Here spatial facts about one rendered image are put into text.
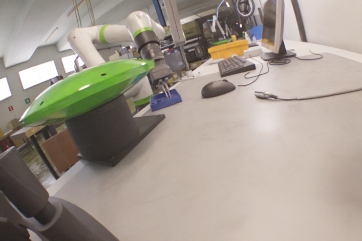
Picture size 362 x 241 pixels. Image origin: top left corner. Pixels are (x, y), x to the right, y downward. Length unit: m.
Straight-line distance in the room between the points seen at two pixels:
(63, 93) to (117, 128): 0.14
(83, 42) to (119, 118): 0.68
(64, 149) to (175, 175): 0.86
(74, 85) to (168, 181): 0.17
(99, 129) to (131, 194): 0.14
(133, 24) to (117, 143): 0.49
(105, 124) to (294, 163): 0.29
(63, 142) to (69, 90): 0.81
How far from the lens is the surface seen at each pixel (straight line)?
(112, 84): 0.22
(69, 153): 1.04
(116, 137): 0.32
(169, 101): 0.51
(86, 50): 0.92
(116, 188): 0.26
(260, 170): 0.21
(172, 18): 0.76
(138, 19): 0.69
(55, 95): 0.24
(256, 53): 1.12
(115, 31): 0.95
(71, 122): 0.33
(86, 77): 0.24
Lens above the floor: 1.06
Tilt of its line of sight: 17 degrees down
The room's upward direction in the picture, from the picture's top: 18 degrees counter-clockwise
